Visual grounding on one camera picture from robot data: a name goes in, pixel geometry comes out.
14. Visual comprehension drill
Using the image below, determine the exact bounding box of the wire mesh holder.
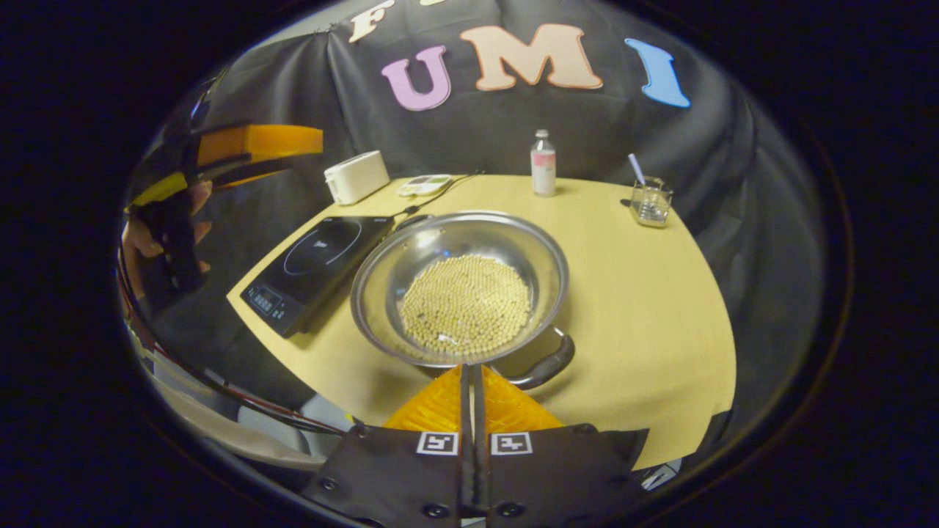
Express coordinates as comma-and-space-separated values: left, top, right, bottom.
629, 176, 673, 228

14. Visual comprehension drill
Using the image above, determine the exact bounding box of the clear bottle with pink label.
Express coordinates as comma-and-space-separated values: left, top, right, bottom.
530, 130, 557, 197

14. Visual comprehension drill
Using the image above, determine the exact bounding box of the white toaster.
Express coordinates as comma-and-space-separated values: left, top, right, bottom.
324, 150, 391, 205

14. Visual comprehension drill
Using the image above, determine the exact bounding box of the heap of yellow beans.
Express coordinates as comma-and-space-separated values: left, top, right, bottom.
398, 254, 532, 356

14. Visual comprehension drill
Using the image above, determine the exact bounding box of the black power cable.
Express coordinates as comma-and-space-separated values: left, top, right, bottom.
392, 171, 485, 221

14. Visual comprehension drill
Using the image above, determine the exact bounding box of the white divided bean dish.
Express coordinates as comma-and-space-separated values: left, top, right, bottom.
396, 174, 453, 197

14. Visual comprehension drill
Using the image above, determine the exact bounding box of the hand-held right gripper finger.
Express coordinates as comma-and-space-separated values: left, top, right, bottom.
474, 364, 650, 528
304, 364, 475, 528

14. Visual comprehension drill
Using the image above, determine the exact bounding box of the stainless steel pot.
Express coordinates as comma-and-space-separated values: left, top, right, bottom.
350, 211, 577, 389

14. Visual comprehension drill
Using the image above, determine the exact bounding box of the black induction cooktop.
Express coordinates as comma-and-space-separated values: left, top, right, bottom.
240, 215, 397, 338

